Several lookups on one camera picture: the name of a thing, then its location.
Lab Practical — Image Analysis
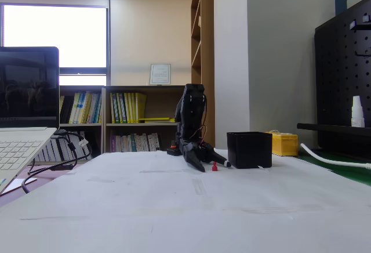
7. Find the thick black cable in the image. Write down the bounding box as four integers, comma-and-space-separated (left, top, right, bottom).
21, 130, 79, 194

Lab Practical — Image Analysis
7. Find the white dropper bottle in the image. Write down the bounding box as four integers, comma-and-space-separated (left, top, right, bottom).
350, 95, 366, 128

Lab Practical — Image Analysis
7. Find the green desk mat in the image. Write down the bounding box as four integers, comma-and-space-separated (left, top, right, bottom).
292, 150, 371, 187

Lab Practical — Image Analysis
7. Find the window with dark frame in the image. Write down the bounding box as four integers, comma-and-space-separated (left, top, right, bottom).
0, 2, 111, 87

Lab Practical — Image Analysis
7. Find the white paper sheet cover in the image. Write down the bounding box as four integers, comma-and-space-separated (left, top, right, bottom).
0, 147, 371, 253

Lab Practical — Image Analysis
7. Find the narrow low wooden bookshelf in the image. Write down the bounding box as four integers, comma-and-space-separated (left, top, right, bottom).
59, 85, 106, 162

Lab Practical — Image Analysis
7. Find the framed certificate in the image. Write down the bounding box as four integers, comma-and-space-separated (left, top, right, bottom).
149, 63, 172, 86

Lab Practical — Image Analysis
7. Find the black square container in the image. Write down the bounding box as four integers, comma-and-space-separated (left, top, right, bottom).
226, 131, 273, 169

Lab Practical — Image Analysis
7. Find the black pegboard stand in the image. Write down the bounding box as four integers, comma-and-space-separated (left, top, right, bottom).
297, 0, 371, 161

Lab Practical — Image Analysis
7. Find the white power cable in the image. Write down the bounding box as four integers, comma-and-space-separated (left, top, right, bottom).
300, 142, 371, 170

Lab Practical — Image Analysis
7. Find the flat lying yellow book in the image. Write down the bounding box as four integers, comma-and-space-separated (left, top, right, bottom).
138, 117, 174, 124

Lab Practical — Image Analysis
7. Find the red black servo wire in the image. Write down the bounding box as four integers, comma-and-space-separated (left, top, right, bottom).
197, 124, 209, 145

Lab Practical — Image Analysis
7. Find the wide low wooden bookshelf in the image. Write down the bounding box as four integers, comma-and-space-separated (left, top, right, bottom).
101, 85, 188, 154

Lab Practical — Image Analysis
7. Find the thin black cable white plug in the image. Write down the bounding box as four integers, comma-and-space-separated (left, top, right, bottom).
57, 131, 93, 161

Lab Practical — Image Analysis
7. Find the tall wooden bookshelf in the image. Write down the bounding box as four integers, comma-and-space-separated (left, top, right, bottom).
190, 0, 216, 151

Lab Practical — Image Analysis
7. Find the white paper card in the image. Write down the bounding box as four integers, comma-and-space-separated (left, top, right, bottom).
4, 178, 39, 193

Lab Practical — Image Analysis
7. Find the yellow cardboard box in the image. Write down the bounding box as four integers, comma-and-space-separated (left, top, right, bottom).
265, 130, 299, 157

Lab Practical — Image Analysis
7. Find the white laptop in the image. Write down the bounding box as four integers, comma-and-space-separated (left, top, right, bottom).
0, 46, 60, 196

